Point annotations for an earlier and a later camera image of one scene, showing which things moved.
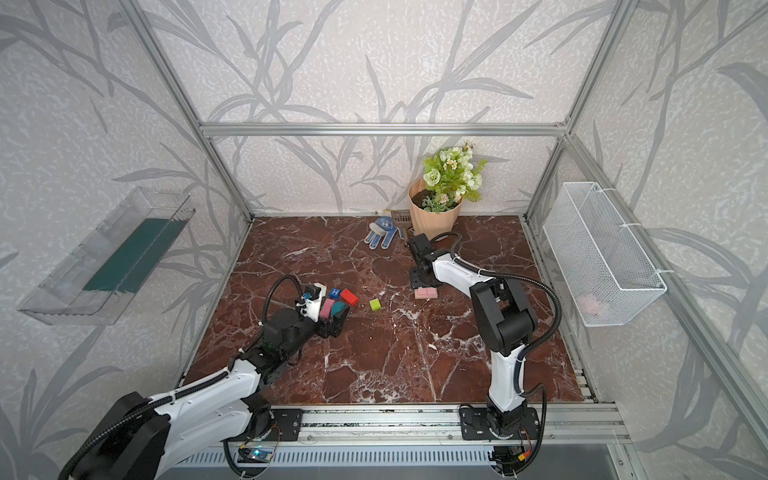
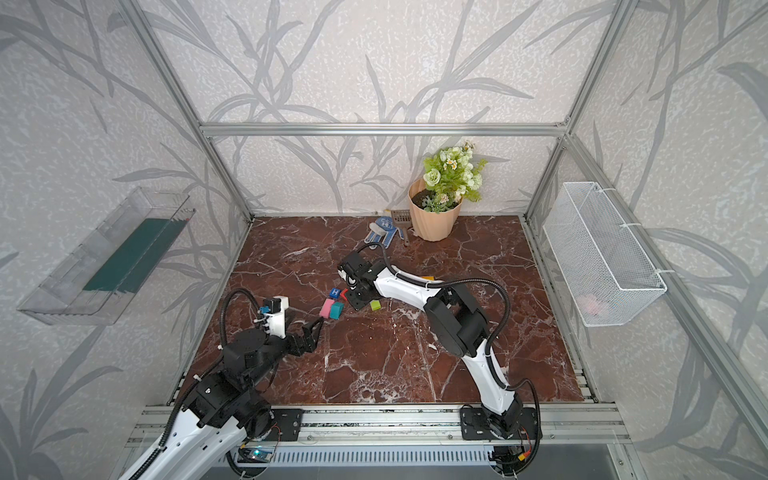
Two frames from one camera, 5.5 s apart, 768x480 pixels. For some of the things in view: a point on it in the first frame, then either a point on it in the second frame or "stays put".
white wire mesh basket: [606, 272] stays put
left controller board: [254, 454] stays put
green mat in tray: [137, 258] stays put
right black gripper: [417, 275] to [357, 294]
